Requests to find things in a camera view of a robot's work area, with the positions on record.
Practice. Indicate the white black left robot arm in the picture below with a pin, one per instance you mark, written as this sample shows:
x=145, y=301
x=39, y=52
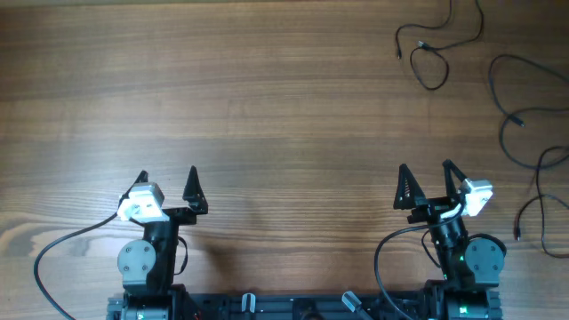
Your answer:
x=147, y=265

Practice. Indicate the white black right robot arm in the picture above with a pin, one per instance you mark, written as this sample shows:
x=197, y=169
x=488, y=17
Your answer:
x=470, y=264

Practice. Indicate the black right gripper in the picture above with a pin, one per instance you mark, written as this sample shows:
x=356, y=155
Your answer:
x=435, y=206

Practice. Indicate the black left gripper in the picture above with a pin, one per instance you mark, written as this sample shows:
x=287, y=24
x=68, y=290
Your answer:
x=196, y=204

